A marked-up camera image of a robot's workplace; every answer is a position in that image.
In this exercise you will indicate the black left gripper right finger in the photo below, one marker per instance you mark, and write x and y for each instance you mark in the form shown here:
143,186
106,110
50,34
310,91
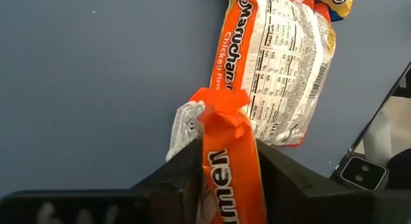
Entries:
321,208

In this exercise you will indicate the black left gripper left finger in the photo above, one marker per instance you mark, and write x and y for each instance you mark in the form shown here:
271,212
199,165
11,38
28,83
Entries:
96,208

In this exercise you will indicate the orange Maruchan chicken ramen packet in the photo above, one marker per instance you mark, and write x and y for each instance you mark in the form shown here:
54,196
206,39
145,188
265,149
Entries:
282,73
231,147

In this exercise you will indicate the blue Maruchan soy ramen packet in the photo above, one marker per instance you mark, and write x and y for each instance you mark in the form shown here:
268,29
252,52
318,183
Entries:
337,2

